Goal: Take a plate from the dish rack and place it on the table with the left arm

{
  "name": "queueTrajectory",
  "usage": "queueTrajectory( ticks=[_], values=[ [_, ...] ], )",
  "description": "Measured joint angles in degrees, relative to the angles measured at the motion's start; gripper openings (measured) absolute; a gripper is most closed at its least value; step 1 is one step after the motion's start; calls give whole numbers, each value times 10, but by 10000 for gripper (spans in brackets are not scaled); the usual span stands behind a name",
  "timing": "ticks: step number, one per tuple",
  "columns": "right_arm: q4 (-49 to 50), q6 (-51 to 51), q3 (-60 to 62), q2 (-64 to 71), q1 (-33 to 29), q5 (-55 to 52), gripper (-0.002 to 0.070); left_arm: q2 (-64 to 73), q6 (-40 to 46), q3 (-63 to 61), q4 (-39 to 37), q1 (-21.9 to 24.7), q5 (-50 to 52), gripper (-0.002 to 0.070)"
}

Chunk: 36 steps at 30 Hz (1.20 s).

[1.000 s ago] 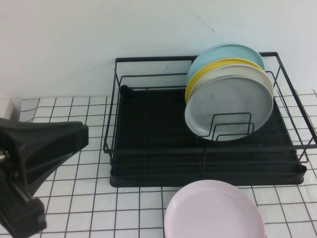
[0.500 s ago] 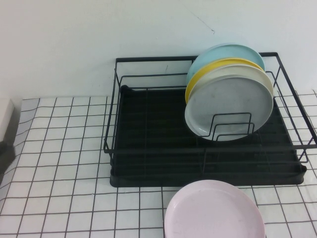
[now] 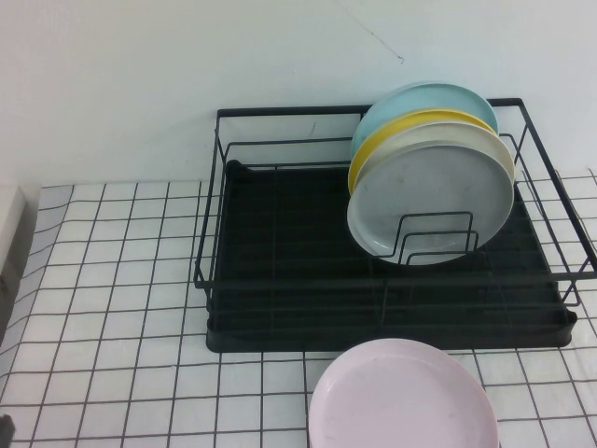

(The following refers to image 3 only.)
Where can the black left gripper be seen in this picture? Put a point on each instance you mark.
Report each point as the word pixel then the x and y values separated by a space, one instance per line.
pixel 4 427

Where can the white grey box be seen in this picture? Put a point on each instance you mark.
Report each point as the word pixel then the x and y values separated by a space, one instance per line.
pixel 11 233

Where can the black plastic drip tray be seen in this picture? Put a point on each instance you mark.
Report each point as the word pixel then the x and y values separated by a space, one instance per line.
pixel 289 219

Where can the white black grid tablecloth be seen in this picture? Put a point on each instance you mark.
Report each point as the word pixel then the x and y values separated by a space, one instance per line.
pixel 116 303

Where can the cream white plate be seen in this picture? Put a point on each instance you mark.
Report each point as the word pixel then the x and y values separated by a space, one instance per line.
pixel 445 133

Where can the light blue plate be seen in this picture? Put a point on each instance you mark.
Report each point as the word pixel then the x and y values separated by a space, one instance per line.
pixel 396 103

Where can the grey plate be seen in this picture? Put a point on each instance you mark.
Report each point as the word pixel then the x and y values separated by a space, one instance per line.
pixel 429 186

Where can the yellow plate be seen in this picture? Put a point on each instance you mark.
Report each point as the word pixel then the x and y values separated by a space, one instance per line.
pixel 420 117

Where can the pink plate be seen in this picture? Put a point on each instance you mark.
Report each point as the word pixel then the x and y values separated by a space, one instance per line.
pixel 401 401

